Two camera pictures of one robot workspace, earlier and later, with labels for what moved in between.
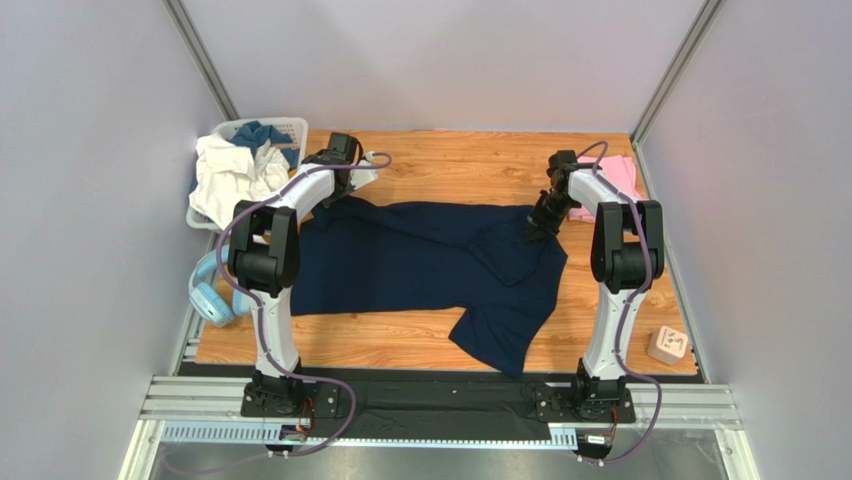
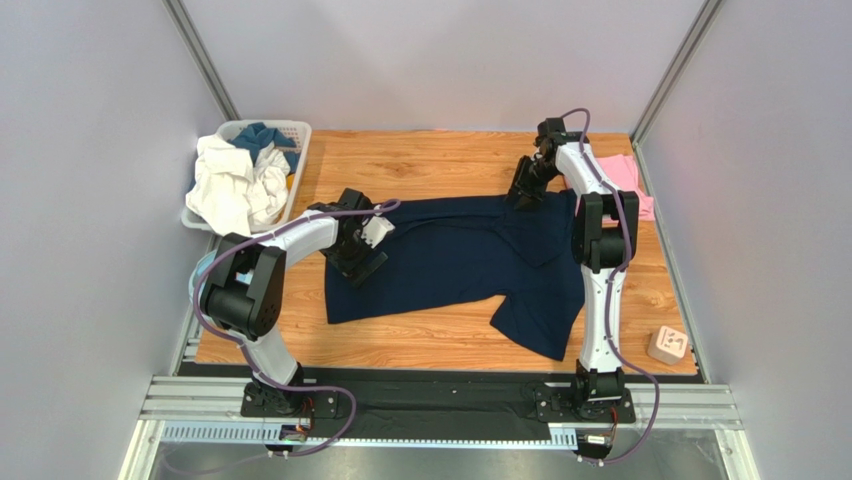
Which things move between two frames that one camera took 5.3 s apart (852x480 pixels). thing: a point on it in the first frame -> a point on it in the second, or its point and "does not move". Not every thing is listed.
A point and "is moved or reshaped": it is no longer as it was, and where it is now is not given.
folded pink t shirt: [620, 171] does not move
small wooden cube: [668, 345] does not move
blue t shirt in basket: [254, 133] does not move
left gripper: [336, 197] -> [348, 267]
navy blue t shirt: [388, 256] is moved or reshaped
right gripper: [544, 217] -> [525, 191]
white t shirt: [229, 173] does not move
